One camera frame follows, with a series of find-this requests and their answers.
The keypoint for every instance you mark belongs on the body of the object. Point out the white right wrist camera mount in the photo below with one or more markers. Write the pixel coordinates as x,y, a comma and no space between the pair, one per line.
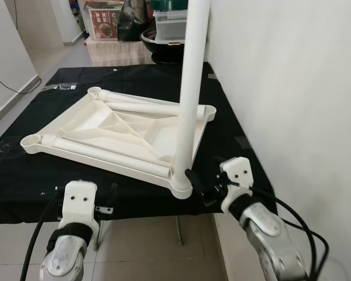
237,172

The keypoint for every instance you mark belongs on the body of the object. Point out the green lid plastic container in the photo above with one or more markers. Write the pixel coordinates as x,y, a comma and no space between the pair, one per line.
167,4

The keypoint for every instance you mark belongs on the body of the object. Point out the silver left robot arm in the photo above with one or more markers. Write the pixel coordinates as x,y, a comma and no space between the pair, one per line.
64,263

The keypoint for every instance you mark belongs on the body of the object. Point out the small grey tape strip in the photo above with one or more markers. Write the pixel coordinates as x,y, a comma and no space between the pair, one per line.
211,75

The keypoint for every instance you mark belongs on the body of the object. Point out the black tablecloth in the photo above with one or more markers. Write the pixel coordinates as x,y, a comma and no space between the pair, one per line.
23,181

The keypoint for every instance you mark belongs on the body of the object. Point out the black plastic bag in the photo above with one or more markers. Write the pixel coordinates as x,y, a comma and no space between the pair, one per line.
134,20

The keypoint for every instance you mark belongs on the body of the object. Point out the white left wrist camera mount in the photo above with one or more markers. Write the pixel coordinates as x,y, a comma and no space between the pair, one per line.
81,202

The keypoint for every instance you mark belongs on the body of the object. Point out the black round basin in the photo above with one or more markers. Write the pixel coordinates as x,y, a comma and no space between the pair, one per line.
164,50

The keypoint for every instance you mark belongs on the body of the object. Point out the red printed carton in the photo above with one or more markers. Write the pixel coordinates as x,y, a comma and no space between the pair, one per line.
102,23

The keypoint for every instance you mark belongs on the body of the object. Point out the clear plastic bag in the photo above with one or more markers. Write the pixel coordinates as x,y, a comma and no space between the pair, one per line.
61,86

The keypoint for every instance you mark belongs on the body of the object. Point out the large grey tape patch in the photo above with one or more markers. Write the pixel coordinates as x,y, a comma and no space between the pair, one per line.
241,143

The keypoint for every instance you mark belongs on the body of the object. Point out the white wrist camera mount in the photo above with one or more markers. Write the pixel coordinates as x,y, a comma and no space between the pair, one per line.
81,202
237,172

